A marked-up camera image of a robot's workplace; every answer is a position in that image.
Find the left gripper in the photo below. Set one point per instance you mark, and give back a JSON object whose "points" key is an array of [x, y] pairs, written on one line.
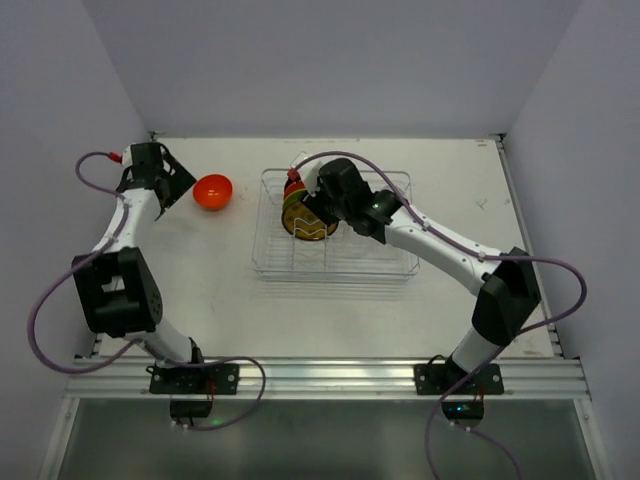
{"points": [[168, 185]]}

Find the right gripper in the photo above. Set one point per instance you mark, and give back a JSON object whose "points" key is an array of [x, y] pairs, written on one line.
{"points": [[316, 198]]}

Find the green plate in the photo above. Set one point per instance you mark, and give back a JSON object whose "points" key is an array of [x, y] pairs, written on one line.
{"points": [[292, 198]]}

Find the yellow patterned plate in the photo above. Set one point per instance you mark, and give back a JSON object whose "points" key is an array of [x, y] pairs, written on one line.
{"points": [[301, 223]]}

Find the orange bowl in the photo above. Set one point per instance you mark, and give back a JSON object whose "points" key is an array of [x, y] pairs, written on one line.
{"points": [[213, 192]]}

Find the orange plate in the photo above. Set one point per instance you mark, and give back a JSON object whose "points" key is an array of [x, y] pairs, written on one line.
{"points": [[292, 188]]}

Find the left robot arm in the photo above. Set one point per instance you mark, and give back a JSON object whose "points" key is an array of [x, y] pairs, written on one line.
{"points": [[116, 288]]}

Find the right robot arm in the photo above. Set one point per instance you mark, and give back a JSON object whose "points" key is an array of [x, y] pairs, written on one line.
{"points": [[504, 284]]}

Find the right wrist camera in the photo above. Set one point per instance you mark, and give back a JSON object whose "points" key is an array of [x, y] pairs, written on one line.
{"points": [[306, 171]]}

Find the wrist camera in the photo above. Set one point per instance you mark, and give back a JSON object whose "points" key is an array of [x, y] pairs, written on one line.
{"points": [[306, 171], [124, 158]]}

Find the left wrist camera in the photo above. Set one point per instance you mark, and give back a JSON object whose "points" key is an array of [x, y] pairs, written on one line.
{"points": [[124, 158]]}

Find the white wire dish rack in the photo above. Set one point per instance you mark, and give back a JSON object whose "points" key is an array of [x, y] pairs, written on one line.
{"points": [[343, 256]]}

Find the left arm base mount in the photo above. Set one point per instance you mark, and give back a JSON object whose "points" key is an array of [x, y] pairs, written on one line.
{"points": [[193, 390]]}

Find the aluminium mounting rail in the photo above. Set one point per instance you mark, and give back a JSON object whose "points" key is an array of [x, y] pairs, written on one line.
{"points": [[341, 379]]}

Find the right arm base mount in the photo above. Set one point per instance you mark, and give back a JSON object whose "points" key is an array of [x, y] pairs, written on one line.
{"points": [[438, 375]]}

